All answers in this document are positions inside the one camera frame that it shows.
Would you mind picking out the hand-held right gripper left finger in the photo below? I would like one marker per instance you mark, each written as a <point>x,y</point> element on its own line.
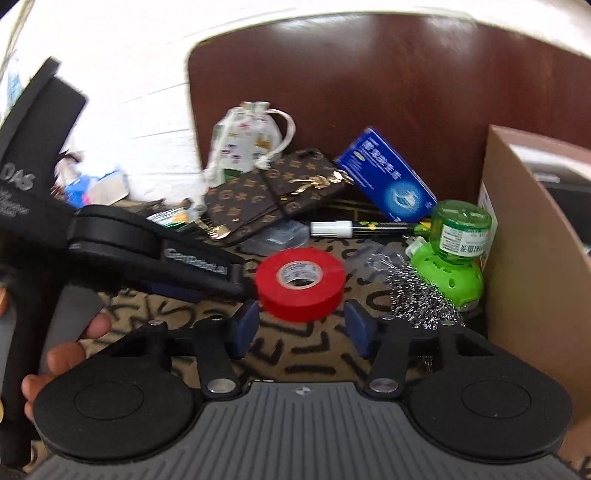
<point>244,325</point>

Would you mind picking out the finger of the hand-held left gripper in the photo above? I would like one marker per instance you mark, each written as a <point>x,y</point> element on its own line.
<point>203,267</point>
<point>175,290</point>

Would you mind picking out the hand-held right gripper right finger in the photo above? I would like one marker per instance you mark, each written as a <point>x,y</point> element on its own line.
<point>358,328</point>

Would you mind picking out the red tape roll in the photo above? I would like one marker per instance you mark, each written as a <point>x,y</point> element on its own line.
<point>272,295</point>

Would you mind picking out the brown cardboard box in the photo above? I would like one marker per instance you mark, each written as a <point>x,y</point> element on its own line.
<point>521,258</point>

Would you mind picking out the person's left hand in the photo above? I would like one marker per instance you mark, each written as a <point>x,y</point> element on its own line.
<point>64,357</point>

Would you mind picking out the letter-printed brown blanket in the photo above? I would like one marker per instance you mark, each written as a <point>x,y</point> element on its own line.
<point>304,353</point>

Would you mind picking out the green white snack packet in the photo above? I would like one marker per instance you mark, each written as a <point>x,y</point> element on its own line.
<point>173,217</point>

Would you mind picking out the blue pink tissue pack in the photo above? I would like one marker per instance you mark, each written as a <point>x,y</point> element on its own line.
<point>101,187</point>

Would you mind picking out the steel wool scrubber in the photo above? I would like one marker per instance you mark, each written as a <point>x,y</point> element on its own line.
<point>415,295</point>

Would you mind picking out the brown monogram phone case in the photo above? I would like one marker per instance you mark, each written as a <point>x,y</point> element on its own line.
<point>240,203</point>

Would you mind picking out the clear plastic case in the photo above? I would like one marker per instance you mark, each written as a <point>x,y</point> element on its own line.
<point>277,237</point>

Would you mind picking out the white-capped black marker pen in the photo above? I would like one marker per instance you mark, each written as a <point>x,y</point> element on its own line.
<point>332,229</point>

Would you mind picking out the green mosquito repellent heater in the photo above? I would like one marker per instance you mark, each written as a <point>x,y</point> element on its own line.
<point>448,277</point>

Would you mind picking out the monogram phone case gold charm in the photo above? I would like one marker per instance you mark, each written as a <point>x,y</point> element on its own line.
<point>304,168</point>

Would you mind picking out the blue medicine box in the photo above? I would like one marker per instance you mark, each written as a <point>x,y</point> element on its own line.
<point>383,175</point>

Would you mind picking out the black box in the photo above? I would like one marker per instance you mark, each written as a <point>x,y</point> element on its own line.
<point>568,203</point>

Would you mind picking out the brown wooden headboard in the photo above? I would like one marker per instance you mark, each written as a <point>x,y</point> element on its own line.
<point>369,69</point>

